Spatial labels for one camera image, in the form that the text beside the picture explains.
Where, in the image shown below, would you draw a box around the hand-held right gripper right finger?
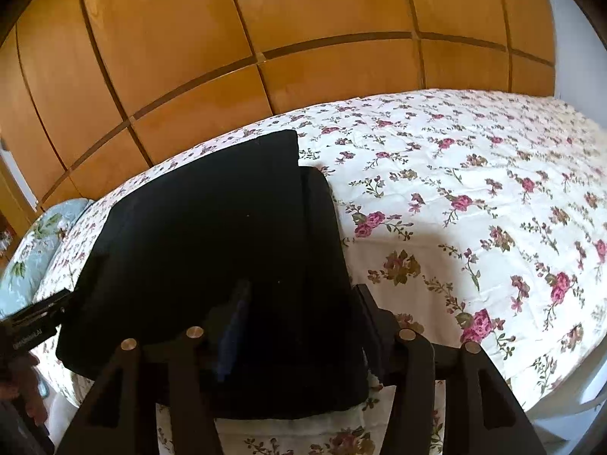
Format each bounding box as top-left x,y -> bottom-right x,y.
353,284 -> 534,455

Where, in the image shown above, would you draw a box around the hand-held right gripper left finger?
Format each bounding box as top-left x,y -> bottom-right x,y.
56,279 -> 252,455

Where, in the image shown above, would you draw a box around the floral bedspread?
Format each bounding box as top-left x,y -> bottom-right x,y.
33,88 -> 607,455

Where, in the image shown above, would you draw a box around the person's left hand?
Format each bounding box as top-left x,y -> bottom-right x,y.
12,353 -> 48,420

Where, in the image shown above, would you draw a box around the wooden wardrobe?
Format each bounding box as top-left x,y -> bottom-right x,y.
0,0 -> 557,228

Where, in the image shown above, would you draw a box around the black pants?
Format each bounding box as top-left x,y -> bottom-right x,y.
56,129 -> 371,420

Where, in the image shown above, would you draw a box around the light blue floral pillow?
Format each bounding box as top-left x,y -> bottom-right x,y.
0,198 -> 93,318

